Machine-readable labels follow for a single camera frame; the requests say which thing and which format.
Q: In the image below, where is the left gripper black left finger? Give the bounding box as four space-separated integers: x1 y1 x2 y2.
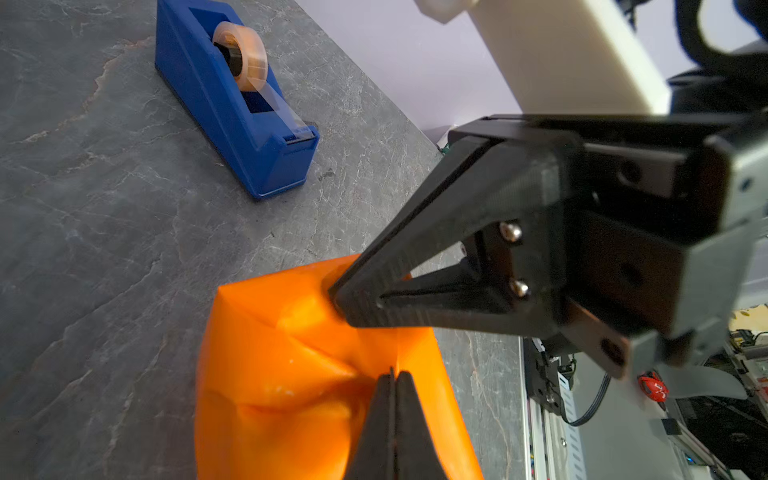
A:
343 370 396 480

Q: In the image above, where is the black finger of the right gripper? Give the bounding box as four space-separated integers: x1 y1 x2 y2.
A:
329 135 583 338

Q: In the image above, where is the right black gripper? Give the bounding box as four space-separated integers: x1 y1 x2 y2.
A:
449 41 768 380

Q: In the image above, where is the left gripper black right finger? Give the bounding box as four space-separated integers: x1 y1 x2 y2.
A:
395 371 447 480

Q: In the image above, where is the blue tape dispenser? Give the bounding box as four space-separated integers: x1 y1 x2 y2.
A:
155 1 320 199

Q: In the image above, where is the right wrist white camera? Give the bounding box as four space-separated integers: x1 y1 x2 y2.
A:
417 0 672 116

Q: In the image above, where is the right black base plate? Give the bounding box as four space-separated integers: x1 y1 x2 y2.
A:
522 334 577 417

